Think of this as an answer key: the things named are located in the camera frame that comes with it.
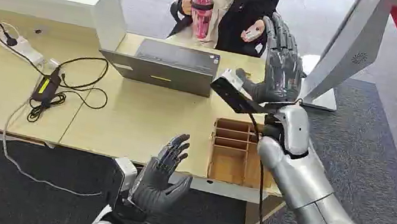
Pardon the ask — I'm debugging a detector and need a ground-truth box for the person's left hand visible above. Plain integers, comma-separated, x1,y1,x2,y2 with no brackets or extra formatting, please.
239,16,267,46

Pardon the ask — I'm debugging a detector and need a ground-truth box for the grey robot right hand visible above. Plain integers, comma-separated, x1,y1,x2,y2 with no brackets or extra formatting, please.
231,8,313,110

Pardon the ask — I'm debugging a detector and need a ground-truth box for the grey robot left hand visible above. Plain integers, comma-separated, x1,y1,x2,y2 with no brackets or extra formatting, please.
126,126,200,220

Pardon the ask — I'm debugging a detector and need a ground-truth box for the person's right hand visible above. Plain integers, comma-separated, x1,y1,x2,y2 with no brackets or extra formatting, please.
178,0,194,18

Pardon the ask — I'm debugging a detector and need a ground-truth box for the pink drink bottle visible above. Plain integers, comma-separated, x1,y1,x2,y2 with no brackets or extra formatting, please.
185,0,216,42

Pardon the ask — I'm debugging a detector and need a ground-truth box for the person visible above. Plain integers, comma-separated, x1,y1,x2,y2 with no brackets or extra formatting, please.
164,0,285,61

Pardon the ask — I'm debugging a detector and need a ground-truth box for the grey laptop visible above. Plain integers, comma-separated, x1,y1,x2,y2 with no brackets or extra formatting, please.
94,31,223,99

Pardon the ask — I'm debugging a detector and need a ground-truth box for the silver monitor stand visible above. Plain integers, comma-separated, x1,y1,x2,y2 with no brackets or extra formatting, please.
296,0,397,121

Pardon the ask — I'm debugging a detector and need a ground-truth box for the wooden card box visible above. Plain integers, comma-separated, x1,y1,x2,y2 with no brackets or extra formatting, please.
204,116,285,193

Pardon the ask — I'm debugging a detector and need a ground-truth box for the black power adapter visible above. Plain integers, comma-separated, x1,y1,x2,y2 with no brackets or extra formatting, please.
29,64,65,107

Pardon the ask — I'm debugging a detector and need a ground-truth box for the white power strip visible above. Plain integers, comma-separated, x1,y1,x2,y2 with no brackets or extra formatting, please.
0,31,49,68

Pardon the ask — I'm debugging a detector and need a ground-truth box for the black plug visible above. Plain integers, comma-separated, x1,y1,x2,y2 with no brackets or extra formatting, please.
1,31,20,49

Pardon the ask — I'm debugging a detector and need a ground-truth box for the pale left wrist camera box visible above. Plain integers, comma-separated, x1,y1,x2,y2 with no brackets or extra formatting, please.
105,155,140,210

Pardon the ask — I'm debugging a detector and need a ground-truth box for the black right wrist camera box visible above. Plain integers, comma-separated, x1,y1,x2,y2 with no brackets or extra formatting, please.
206,67,273,118

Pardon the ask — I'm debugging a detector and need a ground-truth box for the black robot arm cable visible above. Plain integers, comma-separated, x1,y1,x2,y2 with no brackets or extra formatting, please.
230,112,295,224

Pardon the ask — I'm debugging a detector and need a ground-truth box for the black power cable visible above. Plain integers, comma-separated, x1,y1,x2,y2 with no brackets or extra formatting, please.
0,21,118,135

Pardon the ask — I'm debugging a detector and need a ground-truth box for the white cable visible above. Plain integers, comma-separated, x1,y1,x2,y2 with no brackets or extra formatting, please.
0,58,122,201

